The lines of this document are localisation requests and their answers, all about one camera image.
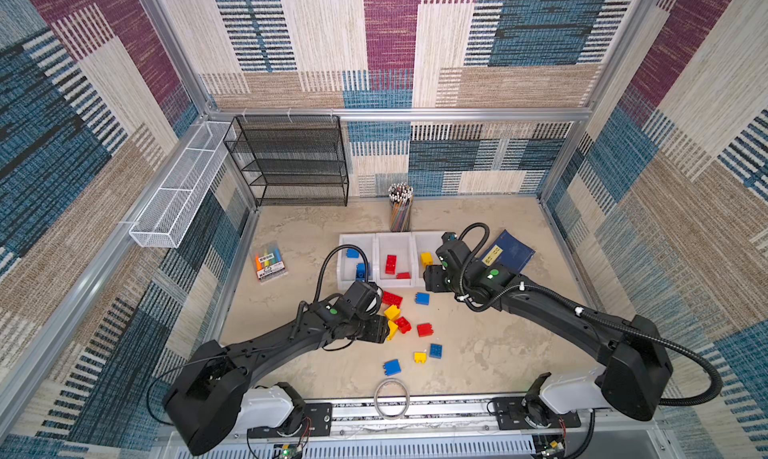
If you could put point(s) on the left white bin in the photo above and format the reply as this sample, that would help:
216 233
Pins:
347 266

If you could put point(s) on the white wire mesh basket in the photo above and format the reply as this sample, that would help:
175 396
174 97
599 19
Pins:
165 220

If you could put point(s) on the blue book yellow label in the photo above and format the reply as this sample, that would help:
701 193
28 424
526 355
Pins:
509 252

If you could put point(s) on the marker pen pack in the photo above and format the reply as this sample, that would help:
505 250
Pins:
268 261

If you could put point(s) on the middle white bin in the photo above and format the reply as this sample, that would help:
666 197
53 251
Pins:
403 246

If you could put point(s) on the long red brick top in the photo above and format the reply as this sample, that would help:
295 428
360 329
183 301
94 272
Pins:
390 299

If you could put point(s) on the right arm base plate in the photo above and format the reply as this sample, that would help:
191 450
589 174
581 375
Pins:
516 413

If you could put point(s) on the cup of coloured pencils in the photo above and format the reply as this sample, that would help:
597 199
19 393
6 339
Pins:
400 197

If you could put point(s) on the black wire shelf rack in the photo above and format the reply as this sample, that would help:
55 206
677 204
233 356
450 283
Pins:
290 160

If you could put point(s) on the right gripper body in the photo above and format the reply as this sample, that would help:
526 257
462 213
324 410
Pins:
438 277

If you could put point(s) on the right white bin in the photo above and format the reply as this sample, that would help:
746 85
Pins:
427 243

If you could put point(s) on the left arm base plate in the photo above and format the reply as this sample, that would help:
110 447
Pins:
315 420

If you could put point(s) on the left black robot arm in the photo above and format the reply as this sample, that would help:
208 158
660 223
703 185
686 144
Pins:
217 392

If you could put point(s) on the long red brick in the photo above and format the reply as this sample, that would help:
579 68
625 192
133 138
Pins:
391 265
390 299

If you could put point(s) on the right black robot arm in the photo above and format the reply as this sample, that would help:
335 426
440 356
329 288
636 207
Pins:
634 357

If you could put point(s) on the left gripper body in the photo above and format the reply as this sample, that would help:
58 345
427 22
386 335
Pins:
372 328

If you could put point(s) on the white bin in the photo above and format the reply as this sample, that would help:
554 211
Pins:
403 246
427 243
347 266

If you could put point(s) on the small blue brick top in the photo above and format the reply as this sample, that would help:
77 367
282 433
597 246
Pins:
422 298

